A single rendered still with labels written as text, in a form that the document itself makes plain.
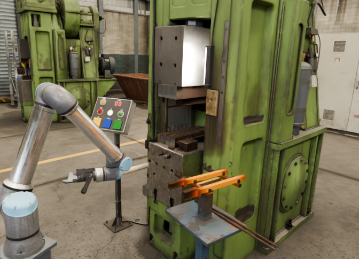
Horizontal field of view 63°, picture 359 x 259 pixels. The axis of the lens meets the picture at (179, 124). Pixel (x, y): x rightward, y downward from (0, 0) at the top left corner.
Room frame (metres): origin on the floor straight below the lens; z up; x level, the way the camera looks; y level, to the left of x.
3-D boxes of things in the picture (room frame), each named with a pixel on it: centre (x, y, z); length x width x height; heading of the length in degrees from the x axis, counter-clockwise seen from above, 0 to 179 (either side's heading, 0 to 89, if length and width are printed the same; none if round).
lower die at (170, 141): (2.23, -0.05, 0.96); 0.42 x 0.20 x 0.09; 134
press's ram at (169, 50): (2.20, -0.08, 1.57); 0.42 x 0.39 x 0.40; 134
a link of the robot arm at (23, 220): (1.30, 0.77, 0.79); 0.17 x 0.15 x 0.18; 41
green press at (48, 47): (6.91, 2.62, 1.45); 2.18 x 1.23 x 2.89; 134
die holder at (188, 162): (2.20, -0.10, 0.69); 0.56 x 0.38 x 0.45; 134
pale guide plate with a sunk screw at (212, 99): (1.95, -0.22, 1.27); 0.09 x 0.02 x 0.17; 44
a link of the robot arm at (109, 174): (1.81, 0.44, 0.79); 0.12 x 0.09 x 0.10; 113
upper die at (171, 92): (2.23, -0.05, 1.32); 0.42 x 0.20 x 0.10; 134
